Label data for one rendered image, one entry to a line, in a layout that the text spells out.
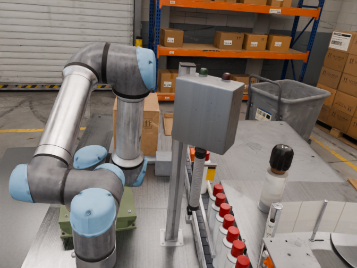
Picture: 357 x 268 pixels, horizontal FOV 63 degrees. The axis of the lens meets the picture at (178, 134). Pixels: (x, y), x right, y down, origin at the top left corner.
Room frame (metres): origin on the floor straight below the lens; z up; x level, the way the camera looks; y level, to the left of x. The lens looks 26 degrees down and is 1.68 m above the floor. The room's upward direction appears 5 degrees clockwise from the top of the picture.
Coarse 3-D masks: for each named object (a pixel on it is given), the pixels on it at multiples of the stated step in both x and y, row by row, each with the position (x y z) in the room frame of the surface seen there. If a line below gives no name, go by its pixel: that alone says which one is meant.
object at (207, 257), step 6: (186, 156) 1.40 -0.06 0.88; (186, 162) 1.34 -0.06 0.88; (186, 168) 1.28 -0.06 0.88; (204, 198) 1.04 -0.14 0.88; (204, 204) 1.00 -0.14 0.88; (198, 210) 0.96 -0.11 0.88; (198, 216) 0.92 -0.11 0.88; (198, 222) 0.89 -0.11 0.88; (204, 228) 0.86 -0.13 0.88; (204, 234) 0.83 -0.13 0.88; (204, 240) 0.80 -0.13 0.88; (204, 246) 0.77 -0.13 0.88; (204, 252) 0.75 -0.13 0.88; (210, 258) 0.72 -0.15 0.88; (210, 264) 0.70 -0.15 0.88
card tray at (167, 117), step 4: (164, 116) 2.03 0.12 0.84; (168, 116) 2.03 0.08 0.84; (172, 116) 2.04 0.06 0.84; (164, 120) 1.89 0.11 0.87; (168, 120) 1.99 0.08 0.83; (172, 120) 1.99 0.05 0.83; (164, 124) 1.83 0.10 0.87; (168, 124) 1.91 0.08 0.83; (164, 128) 1.81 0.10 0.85; (168, 128) 1.85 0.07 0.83; (168, 132) 1.78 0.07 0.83
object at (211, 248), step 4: (188, 148) 1.34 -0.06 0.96; (188, 152) 1.30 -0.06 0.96; (188, 156) 1.27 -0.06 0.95; (200, 196) 0.95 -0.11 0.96; (200, 200) 0.92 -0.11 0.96; (200, 204) 0.90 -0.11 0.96; (200, 208) 0.88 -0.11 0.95; (204, 212) 0.86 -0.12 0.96; (204, 216) 0.83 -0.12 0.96; (204, 220) 0.81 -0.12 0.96; (204, 224) 0.80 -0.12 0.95; (208, 228) 0.78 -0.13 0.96; (208, 232) 0.76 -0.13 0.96; (208, 236) 0.74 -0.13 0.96; (208, 240) 0.72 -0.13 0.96; (208, 244) 0.71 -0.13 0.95; (212, 244) 0.71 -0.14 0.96; (212, 248) 0.69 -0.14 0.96; (212, 252) 0.67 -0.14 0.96; (212, 256) 0.66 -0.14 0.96
